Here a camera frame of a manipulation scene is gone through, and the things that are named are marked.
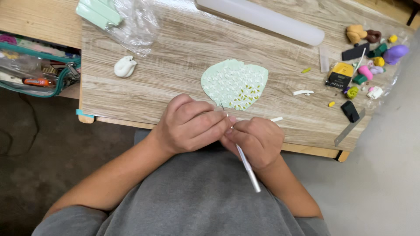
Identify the mint green clay blocks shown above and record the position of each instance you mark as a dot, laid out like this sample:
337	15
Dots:
98	13

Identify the yellow clay ball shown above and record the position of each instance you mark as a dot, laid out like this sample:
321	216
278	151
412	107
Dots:
392	38

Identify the translucent acrylic roller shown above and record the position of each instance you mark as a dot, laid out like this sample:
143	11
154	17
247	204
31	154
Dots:
262	21

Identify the white clay chunk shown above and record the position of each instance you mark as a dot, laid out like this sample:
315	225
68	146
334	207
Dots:
375	93

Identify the silver needle tool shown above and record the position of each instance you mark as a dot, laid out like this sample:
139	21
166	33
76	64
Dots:
249	170

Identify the mint clay slab with flowers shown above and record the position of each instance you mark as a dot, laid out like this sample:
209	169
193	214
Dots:
233	82

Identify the purple clay lump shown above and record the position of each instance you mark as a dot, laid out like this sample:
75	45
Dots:
395	54

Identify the white clay lump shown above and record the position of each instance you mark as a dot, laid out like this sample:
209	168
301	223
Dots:
124	67

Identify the small yellow clay bit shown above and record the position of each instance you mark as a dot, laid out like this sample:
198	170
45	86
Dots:
331	104

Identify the clear teal-trimmed zip pouch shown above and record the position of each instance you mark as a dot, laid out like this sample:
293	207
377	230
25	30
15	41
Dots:
36	72

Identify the clear plastic bag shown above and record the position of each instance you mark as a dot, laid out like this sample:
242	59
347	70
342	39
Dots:
137	29

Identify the lime green clay coil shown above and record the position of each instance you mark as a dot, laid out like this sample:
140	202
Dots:
352	92

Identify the brown clay lump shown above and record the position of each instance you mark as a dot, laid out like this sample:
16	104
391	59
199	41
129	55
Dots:
374	36

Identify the green clay block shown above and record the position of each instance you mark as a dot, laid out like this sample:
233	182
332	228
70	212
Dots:
359	79

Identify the flat black clay slab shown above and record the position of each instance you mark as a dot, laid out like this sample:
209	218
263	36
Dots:
353	52

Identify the person's right hand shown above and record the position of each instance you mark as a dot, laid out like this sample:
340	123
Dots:
259	144

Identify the black clay block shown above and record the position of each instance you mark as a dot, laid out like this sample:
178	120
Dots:
349	111

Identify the metal clay blade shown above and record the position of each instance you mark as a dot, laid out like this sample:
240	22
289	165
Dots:
347	129

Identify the small white clay piece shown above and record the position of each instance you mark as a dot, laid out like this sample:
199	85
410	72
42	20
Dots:
276	119

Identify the yellow and black clay packet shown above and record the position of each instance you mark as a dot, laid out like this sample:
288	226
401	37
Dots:
339	76

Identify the yellow-green clay bit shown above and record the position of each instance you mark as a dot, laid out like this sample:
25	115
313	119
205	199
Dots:
306	70

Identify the pink clay lump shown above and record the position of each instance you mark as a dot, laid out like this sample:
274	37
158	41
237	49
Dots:
365	72

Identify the person's right fingers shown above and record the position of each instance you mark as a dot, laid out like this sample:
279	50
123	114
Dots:
234	137

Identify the yellow clay lump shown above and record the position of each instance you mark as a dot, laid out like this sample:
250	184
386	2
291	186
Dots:
379	61

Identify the person's left fingers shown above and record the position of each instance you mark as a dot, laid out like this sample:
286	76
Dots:
210	123

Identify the white clay roll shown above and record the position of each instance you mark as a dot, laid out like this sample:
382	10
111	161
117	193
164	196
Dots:
302	92

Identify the dark green clay piece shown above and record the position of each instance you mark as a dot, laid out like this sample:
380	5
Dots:
378	50

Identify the translucent plastic strip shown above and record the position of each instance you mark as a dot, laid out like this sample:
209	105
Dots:
324	59

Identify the clear plastic sheet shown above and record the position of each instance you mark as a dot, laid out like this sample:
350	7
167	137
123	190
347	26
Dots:
390	82

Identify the tan clay lump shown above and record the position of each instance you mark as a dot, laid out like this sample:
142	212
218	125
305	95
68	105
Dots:
355	33

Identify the lilac clay lump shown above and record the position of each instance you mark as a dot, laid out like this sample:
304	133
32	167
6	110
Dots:
376	69

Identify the grey shirt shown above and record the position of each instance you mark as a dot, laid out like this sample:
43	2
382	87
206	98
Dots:
197	203

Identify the teal tape piece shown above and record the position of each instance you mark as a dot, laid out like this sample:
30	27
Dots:
83	113

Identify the white thin stick tool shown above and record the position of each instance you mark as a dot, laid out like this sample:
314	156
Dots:
360	60

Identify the person's left hand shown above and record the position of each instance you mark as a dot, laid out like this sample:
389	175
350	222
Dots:
187	127

